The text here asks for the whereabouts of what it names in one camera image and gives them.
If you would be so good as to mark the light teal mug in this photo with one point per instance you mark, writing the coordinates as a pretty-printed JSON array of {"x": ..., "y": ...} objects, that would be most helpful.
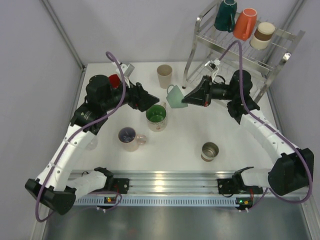
[{"x": 174, "y": 97}]

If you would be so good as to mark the beige tumbler cup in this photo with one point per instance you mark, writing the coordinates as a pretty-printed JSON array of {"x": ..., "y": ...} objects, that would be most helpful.
[{"x": 164, "y": 74}]

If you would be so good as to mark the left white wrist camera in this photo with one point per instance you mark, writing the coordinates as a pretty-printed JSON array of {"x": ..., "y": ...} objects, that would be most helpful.
[{"x": 127, "y": 69}]

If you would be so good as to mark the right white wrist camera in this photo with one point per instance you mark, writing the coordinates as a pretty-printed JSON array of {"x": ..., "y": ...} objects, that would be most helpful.
[{"x": 212, "y": 66}]

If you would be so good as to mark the small brown white cup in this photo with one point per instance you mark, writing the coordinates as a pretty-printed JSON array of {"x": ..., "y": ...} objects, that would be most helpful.
[{"x": 262, "y": 36}]

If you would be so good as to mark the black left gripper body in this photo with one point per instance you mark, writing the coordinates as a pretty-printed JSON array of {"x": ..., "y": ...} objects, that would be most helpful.
[{"x": 131, "y": 99}]

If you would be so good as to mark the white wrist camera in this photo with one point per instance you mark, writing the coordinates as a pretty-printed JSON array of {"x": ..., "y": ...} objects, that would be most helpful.
[
  {"x": 212, "y": 66},
  {"x": 127, "y": 69}
]

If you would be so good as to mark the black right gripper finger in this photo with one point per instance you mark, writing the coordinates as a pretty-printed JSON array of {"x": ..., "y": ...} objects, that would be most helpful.
[
  {"x": 199, "y": 91},
  {"x": 193, "y": 101}
]

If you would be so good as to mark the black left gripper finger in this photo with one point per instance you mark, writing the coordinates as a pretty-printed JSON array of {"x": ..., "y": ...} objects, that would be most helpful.
[
  {"x": 142, "y": 93},
  {"x": 146, "y": 103}
]

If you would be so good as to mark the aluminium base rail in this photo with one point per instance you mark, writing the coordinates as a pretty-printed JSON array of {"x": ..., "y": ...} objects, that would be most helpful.
[{"x": 172, "y": 182}]

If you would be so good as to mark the pink purple mug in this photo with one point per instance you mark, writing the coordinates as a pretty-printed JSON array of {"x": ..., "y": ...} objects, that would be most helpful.
[{"x": 130, "y": 139}]

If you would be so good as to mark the steel lined paper cup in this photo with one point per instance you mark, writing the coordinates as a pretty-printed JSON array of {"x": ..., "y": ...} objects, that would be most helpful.
[{"x": 209, "y": 151}]

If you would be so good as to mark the orange mug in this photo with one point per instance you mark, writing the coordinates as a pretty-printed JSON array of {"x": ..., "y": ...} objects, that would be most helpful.
[{"x": 245, "y": 24}]

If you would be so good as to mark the dark teal mug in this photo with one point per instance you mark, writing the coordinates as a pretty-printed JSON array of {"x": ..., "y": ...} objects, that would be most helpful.
[{"x": 225, "y": 18}]

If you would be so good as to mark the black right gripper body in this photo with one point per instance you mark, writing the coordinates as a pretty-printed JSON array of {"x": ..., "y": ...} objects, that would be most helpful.
[{"x": 208, "y": 91}]

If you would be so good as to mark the clear glass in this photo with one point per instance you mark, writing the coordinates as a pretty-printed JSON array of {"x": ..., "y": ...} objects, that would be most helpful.
[{"x": 92, "y": 145}]

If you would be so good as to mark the grey slotted cable duct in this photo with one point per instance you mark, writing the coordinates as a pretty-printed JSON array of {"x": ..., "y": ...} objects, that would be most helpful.
[{"x": 151, "y": 201}]

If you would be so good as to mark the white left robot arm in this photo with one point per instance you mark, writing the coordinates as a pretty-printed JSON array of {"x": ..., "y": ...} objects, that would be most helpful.
[{"x": 52, "y": 187}]

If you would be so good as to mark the stainless steel dish rack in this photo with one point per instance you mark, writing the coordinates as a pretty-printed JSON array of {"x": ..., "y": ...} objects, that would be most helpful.
[{"x": 264, "y": 65}]

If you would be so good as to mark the green interior floral mug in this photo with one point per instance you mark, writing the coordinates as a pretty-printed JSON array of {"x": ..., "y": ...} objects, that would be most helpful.
[{"x": 157, "y": 117}]

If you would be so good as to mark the red skull mug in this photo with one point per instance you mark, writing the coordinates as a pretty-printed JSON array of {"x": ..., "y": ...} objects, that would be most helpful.
[{"x": 114, "y": 80}]

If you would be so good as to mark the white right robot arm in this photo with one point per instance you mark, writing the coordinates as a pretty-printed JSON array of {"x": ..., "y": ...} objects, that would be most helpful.
[{"x": 292, "y": 166}]

